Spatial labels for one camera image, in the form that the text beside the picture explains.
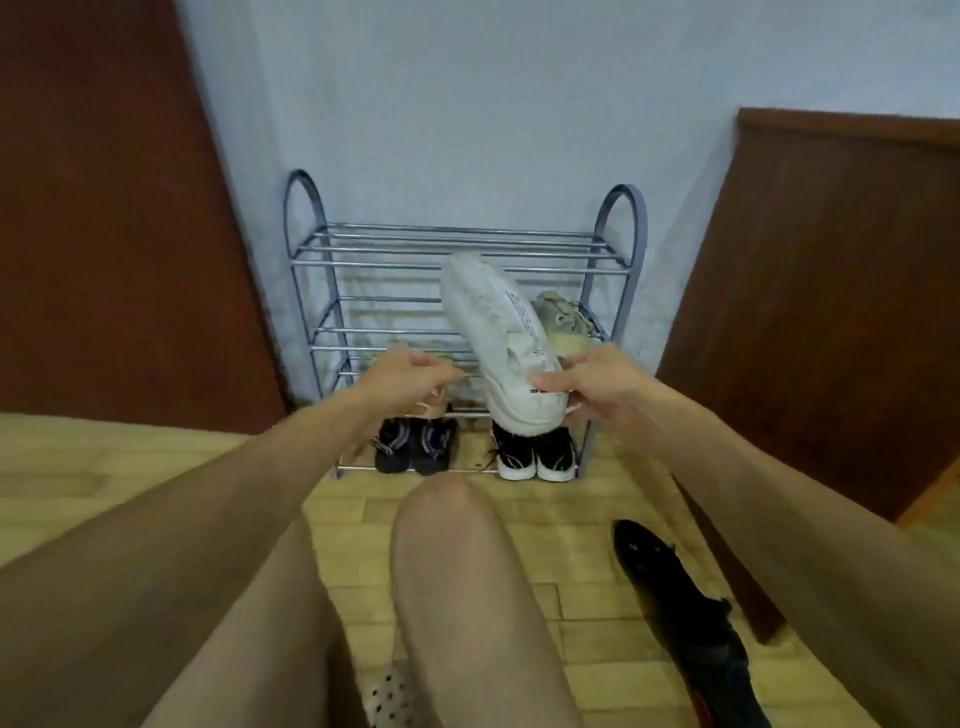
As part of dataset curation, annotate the person's left hand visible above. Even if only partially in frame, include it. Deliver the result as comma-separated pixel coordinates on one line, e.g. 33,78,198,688
352,348,466,423

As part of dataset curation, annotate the person's right hand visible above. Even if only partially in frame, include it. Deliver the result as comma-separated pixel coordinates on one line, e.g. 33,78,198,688
530,344,661,433

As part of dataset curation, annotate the black grey patterned sneaker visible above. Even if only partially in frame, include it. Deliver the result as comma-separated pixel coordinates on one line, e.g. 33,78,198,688
410,418,459,478
374,418,412,475

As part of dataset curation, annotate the beige pink sneaker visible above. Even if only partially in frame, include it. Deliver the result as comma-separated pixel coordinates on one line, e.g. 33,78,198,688
532,290,601,355

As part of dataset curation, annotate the black green sneaker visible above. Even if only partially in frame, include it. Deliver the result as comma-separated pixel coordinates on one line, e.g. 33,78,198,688
491,427,540,481
536,431,579,484

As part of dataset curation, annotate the white ribbed-sole sneaker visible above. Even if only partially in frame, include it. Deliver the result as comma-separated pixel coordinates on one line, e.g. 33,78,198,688
440,251,569,438

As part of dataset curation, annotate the grey metal shoe rack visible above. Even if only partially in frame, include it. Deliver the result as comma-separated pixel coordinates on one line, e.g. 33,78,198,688
283,168,648,481

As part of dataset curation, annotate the black orange-accent sneaker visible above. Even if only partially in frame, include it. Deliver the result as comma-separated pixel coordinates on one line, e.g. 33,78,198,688
611,519,735,676

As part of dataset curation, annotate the person's left forearm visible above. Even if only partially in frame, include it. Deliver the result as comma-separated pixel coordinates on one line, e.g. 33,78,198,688
0,397,391,728

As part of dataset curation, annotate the person's right forearm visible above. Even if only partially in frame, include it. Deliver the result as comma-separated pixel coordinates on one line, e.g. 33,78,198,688
644,382,960,728

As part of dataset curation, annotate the person's right leg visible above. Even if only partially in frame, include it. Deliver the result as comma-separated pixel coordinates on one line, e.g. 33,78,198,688
389,473,585,728

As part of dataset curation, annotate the person's leg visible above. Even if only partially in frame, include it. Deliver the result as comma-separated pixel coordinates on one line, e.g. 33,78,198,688
142,517,350,728
389,473,585,728

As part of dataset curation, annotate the person's left leg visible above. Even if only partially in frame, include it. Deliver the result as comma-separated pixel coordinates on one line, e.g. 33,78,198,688
142,517,350,728

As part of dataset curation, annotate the cream perforated clog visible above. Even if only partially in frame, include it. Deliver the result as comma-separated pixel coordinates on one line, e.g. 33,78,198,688
359,669,415,728

